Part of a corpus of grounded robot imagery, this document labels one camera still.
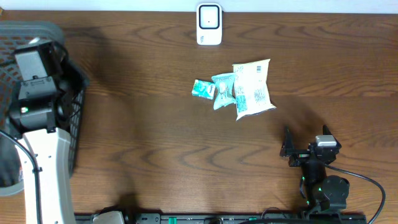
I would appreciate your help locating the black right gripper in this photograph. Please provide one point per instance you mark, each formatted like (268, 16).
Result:
(300, 155)

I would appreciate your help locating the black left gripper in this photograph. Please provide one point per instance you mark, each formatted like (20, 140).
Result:
(62, 65)

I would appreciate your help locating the cream snack bag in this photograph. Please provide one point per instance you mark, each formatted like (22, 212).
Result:
(250, 88)

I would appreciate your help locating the teal small snack packet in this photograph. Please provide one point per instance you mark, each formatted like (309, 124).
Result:
(224, 85)

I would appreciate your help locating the teal gum box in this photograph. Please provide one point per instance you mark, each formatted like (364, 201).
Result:
(204, 89)

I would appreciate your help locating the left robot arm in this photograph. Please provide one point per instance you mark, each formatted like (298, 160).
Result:
(39, 118)

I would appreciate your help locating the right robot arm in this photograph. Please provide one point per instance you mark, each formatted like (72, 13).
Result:
(325, 194)

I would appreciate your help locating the white barcode scanner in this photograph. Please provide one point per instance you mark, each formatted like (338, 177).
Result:
(209, 24)

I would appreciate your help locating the grey plastic shopping basket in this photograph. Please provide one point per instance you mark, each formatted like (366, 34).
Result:
(14, 34)

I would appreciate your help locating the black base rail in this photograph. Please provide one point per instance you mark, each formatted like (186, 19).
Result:
(155, 218)

